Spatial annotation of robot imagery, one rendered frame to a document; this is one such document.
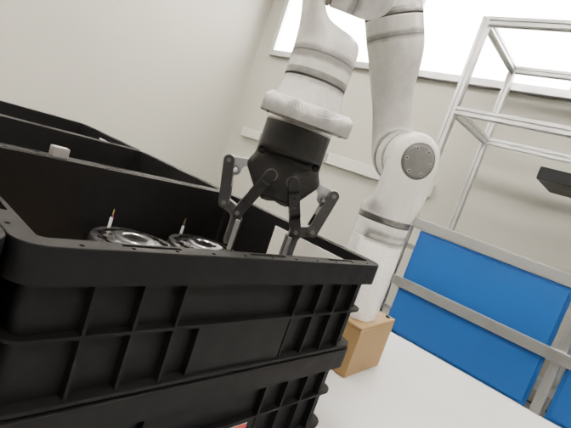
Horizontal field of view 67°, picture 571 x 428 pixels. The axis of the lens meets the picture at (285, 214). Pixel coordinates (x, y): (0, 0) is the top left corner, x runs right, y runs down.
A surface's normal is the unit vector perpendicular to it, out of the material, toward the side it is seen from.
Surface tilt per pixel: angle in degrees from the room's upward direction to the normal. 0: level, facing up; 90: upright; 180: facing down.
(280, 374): 90
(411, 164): 95
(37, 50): 90
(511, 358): 90
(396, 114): 109
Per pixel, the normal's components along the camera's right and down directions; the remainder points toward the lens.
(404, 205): 0.23, 0.23
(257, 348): 0.70, 0.33
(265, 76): -0.62, -0.11
